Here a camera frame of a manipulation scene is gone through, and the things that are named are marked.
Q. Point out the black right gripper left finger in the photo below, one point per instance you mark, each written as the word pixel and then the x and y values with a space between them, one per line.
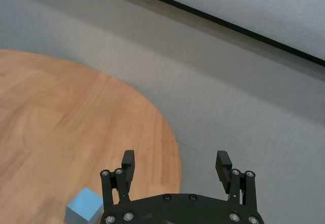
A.
pixel 127 173

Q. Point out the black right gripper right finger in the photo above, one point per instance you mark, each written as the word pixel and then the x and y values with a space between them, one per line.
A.
pixel 223 170

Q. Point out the black wall trim strip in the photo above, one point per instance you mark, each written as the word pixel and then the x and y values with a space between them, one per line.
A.
pixel 228 24

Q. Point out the blue cube block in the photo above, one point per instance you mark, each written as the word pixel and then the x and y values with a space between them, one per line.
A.
pixel 83 206

